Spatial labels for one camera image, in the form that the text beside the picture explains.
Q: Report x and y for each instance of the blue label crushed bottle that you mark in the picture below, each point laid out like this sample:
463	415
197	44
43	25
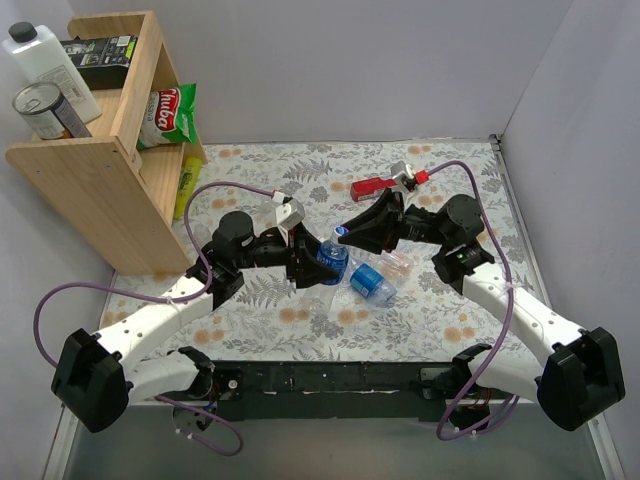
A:
372	285

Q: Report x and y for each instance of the red toothpaste box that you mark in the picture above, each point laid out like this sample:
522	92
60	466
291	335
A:
370	188

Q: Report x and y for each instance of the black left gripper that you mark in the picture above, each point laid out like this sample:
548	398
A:
298	259

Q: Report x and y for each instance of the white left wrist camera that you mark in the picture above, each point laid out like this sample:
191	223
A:
289	212

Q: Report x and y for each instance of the green white snack bag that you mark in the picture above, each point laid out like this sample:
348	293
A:
169	118

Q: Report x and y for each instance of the clear bottle white cap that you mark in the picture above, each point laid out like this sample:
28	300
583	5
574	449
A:
393	266

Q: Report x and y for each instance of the yellow marker tube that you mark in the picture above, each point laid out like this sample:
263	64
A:
186	186

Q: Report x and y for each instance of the black green box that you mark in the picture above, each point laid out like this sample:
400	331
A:
103	63

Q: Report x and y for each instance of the white blue bottle cap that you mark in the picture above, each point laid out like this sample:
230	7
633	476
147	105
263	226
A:
340	231

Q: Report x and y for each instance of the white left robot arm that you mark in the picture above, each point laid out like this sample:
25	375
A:
99	375

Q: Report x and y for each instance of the metal tin can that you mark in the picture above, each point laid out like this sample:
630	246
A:
44	108

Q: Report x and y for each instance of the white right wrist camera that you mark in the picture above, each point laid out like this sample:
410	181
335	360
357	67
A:
405	178

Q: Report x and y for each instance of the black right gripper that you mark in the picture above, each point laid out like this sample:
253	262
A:
397	220

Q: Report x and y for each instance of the Pocari Sweat blue label bottle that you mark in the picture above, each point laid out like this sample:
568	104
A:
330	260

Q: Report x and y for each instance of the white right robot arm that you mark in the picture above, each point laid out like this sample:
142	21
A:
578	375

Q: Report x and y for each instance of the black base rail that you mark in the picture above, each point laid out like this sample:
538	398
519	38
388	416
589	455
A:
273	390

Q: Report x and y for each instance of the wooden shelf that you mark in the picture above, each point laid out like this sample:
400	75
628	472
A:
119	199

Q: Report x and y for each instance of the white bottle black cap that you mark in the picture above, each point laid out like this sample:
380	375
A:
42	58

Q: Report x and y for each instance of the floral patterned table mat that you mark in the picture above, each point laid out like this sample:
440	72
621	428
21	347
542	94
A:
267	319

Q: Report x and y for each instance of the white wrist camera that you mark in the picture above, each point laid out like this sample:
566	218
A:
289	212
405	178

